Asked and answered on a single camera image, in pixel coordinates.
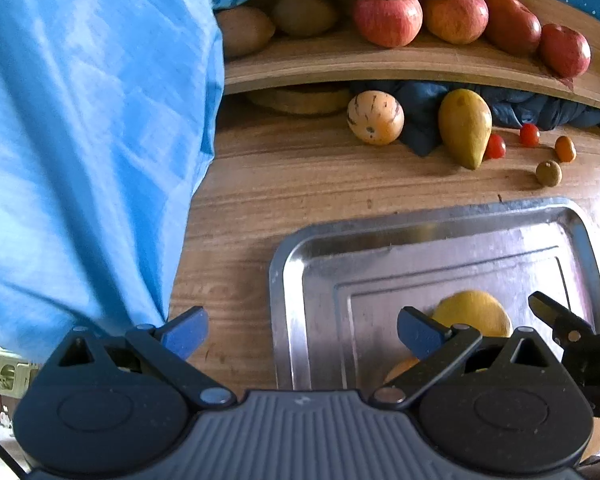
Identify yellow-orange oval fruit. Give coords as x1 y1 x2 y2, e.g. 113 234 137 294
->
384 357 421 383

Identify round wooden board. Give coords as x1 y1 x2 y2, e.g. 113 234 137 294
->
245 85 351 116

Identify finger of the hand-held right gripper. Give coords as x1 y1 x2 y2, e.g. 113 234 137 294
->
528 291 596 348

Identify striped pepino melon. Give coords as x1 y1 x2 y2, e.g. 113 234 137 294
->
347 91 405 146

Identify small brown round fruit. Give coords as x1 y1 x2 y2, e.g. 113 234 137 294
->
536 160 562 187

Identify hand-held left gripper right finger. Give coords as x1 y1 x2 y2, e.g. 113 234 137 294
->
370 306 556 408

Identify green-yellow mango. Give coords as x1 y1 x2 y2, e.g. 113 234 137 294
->
438 89 493 170

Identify brown kiwi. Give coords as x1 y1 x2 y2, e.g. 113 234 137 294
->
272 0 338 37
215 5 276 58

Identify dark blue cloth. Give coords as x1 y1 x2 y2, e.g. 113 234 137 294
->
350 80 600 156

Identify white power strip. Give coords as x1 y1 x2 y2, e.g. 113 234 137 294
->
0 342 38 401

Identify small orange tangerine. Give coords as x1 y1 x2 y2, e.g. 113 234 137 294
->
555 136 577 163

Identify wooden desk shelf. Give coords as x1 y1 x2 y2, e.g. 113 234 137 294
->
220 0 600 116

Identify red apple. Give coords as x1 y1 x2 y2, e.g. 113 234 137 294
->
422 0 489 45
352 0 423 48
482 0 542 56
539 24 592 79

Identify light blue cloth garment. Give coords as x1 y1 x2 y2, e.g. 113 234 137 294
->
0 0 283 361

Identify metal tray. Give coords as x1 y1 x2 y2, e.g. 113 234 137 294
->
269 197 600 391

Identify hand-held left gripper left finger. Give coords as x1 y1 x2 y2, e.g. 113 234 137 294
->
55 306 237 409

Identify large yellow lemon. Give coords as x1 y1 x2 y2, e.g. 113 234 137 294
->
432 290 513 338

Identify black cable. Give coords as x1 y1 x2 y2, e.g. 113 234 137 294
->
0 425 27 477

